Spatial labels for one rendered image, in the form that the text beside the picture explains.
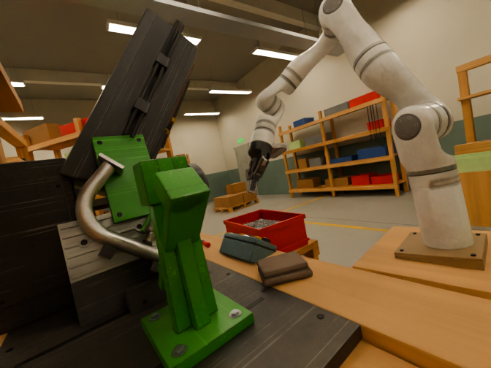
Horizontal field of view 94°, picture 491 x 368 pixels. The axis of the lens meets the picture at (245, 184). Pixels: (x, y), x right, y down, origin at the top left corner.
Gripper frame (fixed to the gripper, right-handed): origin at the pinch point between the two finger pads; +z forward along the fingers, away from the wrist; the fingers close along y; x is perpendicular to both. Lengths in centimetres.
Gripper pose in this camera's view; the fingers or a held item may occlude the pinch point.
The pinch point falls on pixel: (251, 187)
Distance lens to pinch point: 68.8
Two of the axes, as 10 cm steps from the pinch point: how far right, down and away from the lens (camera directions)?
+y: 3.8, -2.4, -8.9
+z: -2.2, 9.1, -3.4
